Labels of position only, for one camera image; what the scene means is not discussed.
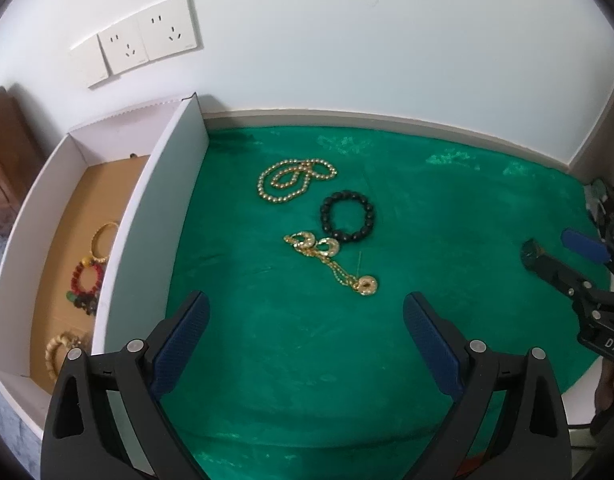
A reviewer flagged gold chain ring necklace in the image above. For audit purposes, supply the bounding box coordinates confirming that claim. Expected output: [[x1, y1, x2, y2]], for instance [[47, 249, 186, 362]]
[[283, 231, 381, 298]]

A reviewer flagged black bead bracelet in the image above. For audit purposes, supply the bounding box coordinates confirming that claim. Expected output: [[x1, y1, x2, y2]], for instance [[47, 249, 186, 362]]
[[319, 188, 378, 245]]

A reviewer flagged gold pearl bead necklace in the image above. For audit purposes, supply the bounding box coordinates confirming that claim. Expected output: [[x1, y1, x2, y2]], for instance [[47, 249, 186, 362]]
[[257, 157, 339, 206]]

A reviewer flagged person's right hand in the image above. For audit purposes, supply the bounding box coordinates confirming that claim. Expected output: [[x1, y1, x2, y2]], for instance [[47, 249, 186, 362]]
[[594, 359, 614, 413]]

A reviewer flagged white cardboard box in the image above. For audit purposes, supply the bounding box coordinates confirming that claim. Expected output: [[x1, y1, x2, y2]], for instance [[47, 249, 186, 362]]
[[0, 96, 209, 434]]

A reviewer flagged green velvet mat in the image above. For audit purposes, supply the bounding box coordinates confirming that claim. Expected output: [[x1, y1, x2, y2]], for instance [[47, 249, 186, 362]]
[[163, 127, 610, 479]]

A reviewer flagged brown wooden headboard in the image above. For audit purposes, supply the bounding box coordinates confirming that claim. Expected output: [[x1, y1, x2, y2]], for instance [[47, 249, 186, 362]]
[[0, 87, 46, 235]]

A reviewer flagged wooden block bead bracelet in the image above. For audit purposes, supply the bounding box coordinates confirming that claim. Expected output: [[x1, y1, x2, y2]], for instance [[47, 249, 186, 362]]
[[44, 329, 92, 373]]

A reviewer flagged red bead bracelet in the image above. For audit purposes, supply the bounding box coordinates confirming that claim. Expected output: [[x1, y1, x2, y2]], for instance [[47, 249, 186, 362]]
[[70, 257, 107, 304]]

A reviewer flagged white wall switch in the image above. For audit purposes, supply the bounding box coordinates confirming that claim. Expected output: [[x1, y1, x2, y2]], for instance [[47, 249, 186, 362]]
[[68, 35, 110, 88]]

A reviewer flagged white wall socket panel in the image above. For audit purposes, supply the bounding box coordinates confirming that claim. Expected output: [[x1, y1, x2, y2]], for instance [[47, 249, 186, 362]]
[[98, 0, 201, 76]]

